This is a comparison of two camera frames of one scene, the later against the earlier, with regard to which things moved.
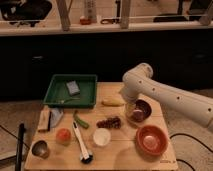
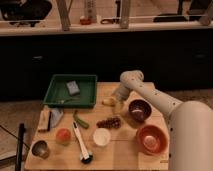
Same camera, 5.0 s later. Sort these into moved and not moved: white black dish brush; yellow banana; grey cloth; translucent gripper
Moved: translucent gripper
Not moved: white black dish brush; grey cloth; yellow banana
